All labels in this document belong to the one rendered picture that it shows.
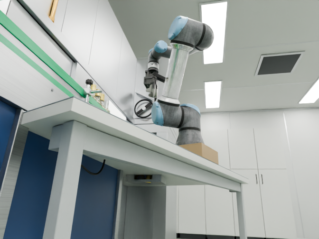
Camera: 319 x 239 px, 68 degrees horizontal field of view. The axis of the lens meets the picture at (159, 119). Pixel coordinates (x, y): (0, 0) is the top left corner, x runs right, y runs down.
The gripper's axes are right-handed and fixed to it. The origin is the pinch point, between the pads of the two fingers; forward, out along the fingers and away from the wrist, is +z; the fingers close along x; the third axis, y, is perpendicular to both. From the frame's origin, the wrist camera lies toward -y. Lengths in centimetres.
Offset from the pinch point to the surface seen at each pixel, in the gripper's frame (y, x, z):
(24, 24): 45, 63, -8
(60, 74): 16, 70, 24
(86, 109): -5, 87, 45
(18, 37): 16, 89, 24
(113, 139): -6, 72, 48
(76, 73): 42.0, 23.8, -6.9
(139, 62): 41, -90, -90
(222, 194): -56, -365, 36
